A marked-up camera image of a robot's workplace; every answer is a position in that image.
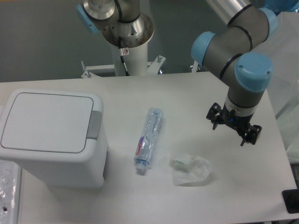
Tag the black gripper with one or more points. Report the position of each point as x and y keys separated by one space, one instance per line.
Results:
x=249 y=133

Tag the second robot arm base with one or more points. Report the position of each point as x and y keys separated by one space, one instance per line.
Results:
x=120 y=21

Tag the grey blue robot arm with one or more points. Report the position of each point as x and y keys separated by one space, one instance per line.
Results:
x=231 y=58

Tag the black device at edge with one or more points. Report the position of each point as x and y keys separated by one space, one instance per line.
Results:
x=291 y=200

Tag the crushed clear plastic bottle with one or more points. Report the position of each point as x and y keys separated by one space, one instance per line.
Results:
x=147 y=143

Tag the white plastic trash can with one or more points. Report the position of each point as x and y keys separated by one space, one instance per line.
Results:
x=57 y=136

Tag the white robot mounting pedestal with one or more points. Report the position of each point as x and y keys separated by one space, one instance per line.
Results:
x=128 y=62

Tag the crumpled clear plastic wrapper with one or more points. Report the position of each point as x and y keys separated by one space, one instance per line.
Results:
x=189 y=170

